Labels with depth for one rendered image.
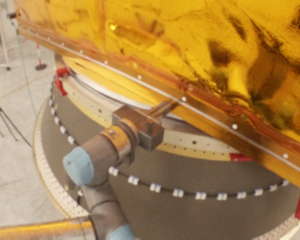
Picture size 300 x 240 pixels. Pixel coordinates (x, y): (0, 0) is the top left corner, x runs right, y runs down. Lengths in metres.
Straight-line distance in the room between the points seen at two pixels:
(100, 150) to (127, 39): 0.30
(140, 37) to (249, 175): 0.59
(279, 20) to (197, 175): 0.56
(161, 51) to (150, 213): 0.58
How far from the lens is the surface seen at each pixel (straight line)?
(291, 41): 0.40
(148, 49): 0.57
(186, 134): 0.64
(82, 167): 0.45
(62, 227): 0.46
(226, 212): 0.88
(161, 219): 0.86
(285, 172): 0.59
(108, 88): 0.75
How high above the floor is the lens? 2.14
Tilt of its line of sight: 40 degrees down
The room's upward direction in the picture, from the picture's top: 5 degrees clockwise
